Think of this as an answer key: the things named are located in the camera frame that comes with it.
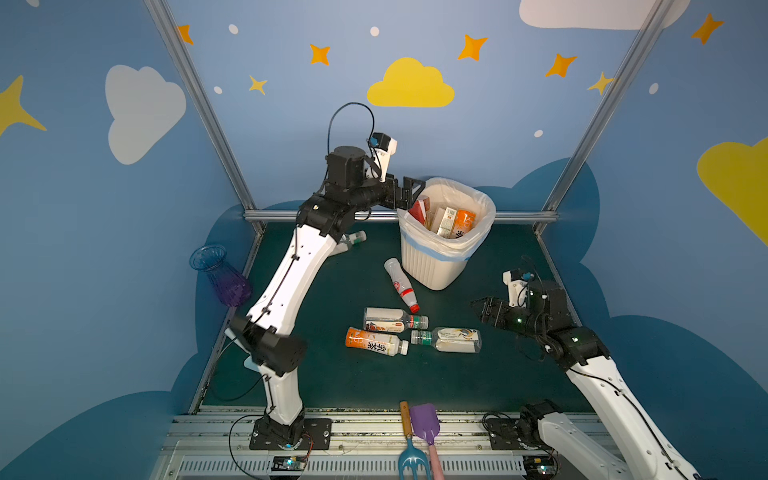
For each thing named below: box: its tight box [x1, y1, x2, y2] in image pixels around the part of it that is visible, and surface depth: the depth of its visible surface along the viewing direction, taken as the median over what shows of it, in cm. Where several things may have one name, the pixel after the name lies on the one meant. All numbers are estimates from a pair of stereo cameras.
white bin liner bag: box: [397, 177, 497, 260], surface depth 87 cm
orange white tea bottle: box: [454, 209, 477, 233], surface depth 95 cm
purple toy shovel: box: [410, 403, 444, 480], surface depth 76 cm
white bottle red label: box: [384, 257, 421, 313], surface depth 103 cm
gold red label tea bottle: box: [408, 195, 431, 225], surface depth 88 cm
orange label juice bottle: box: [345, 327, 409, 357], surface depth 88 cm
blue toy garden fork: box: [398, 400, 431, 480], surface depth 72 cm
